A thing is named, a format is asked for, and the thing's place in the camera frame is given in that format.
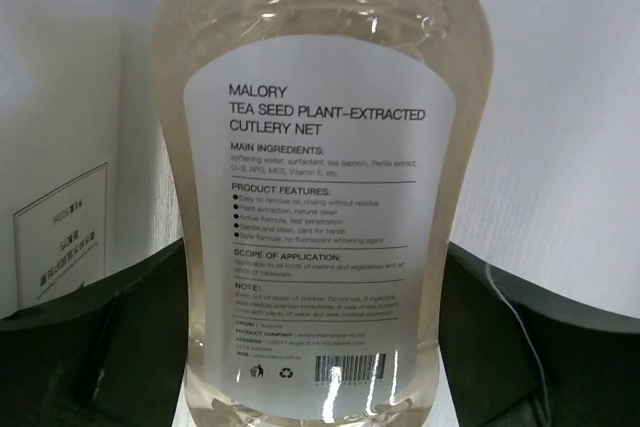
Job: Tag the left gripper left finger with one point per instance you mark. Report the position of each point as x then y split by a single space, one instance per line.
109 354

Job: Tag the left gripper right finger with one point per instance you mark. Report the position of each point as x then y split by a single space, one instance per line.
517 354

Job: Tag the white slim bottle black cap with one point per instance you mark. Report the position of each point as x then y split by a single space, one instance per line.
80 147

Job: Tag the clear yellow liquid bottle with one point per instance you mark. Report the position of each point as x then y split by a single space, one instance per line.
318 149

